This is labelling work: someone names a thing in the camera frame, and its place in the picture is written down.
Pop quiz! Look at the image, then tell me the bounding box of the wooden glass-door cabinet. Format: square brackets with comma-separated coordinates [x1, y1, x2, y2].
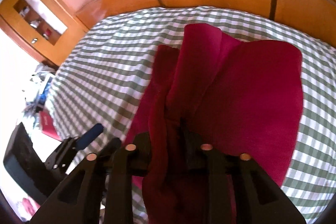
[1, 0, 87, 66]

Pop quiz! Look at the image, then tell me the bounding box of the green white checkered bedsheet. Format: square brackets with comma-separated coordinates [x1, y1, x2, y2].
[46, 6, 335, 223]

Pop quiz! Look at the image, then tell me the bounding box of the red box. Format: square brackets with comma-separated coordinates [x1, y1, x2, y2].
[39, 111, 62, 141]

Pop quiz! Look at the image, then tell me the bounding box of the magenta long-sleeve shirt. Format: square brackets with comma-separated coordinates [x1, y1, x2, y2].
[126, 23, 303, 223]

